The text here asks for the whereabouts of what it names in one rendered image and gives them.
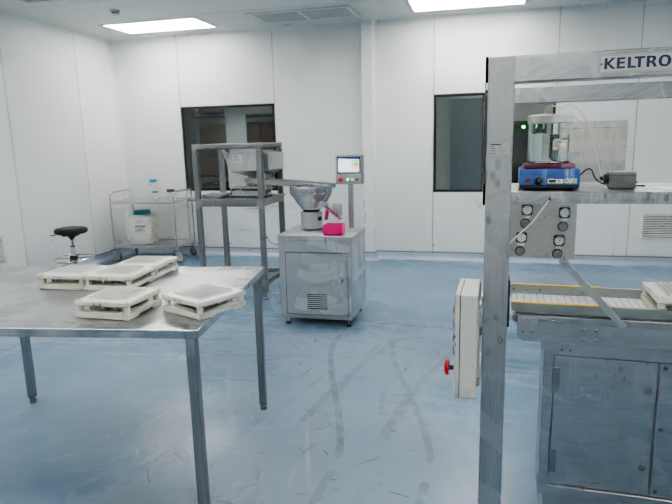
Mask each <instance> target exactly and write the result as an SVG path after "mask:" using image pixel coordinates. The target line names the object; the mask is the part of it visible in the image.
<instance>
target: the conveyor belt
mask: <svg viewBox="0 0 672 504"><path fill-rule="evenodd" d="M601 298H602V299H603V300H604V301H605V302H606V303H607V304H608V305H609V306H614V307H633V308H648V307H647V306H646V305H645V304H644V302H643V301H641V299H629V298H608V297H601ZM511 301H529V302H548V303H568V304H587V305H598V304H597V303H596V302H595V301H594V300H593V298H592V297H587V296H566V295H545V294H524V293H514V294H512V295H511V296H510V320H511V321H512V322H513V323H515V324H517V322H515V321H514V320H513V319H512V316H513V314H515V313H522V314H545V315H562V316H580V317H597V318H610V317H609V316H598V315H580V314H562V313H544V312H526V311H511ZM620 318H621V319H632V320H650V321H668V322H672V320H669V319H651V318H634V317H620Z"/></svg>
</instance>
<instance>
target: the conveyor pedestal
mask: <svg viewBox="0 0 672 504"><path fill-rule="evenodd" d="M535 467H536V479H537V491H538V493H539V497H538V500H539V504H672V351H667V350H653V349H638V348H624V347H609V346H595V345H581V344H575V345H573V355H564V354H559V343H552V342H541V354H540V376H539V398H538V420H537V442H536V462H535Z"/></svg>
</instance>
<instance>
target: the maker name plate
mask: <svg viewBox="0 0 672 504"><path fill-rule="evenodd" d="M654 71H672V50H665V51H648V52H631V53H615V54H600V55H599V63H598V74H614V73H634V72H654Z"/></svg>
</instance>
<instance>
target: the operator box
mask: <svg viewBox="0 0 672 504"><path fill-rule="evenodd" d="M482 306H483V291H481V279H469V278H466V279H465V278H461V279H460V281H459V284H458V287H457V290H456V293H455V317H454V383H453V397H454V398H458V397H459V398H464V399H476V392H477V386H479V382H480V373H481V354H482V353H479V349H480V337H481V335H482V325H481V324H480V319H481V313H482Z"/></svg>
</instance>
